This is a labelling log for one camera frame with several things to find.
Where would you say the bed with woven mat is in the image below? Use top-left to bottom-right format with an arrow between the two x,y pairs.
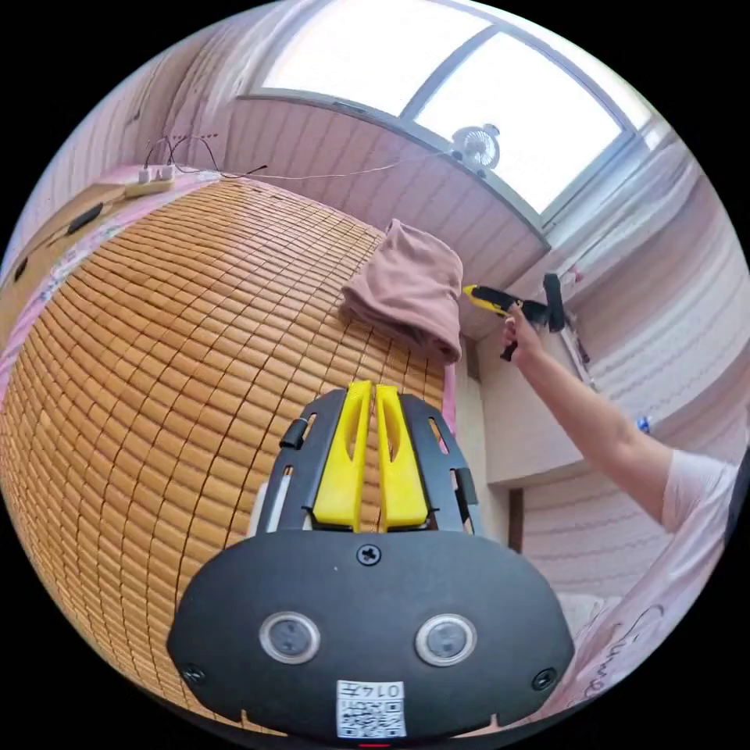
0,163 -> 465,741

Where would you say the pink long sleeve shirt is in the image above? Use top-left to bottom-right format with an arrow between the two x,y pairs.
339,218 -> 465,365

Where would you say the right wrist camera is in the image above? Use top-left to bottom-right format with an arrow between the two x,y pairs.
543,273 -> 568,334

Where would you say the person's body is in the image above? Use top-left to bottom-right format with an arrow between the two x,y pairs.
462,448 -> 743,741

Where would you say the power strip with plugs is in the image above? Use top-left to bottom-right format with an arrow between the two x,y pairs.
123,166 -> 177,199

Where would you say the person's right forearm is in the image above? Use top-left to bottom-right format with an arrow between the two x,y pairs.
518,345 -> 676,532

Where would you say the black cable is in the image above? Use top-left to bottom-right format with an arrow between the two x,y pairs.
144,133 -> 270,178

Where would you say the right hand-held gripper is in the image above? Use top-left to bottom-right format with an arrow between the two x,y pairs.
462,284 -> 555,363

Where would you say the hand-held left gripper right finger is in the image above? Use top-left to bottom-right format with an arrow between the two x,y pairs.
375,384 -> 430,534

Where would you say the white cable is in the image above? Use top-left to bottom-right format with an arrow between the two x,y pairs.
174,153 -> 459,180

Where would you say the person's right hand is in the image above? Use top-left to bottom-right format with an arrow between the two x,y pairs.
504,304 -> 549,368

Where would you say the small white fan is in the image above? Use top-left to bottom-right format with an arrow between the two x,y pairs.
449,123 -> 502,178

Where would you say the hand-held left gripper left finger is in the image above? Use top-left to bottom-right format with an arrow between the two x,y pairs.
311,380 -> 373,533

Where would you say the window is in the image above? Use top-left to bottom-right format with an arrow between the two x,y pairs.
237,0 -> 676,237

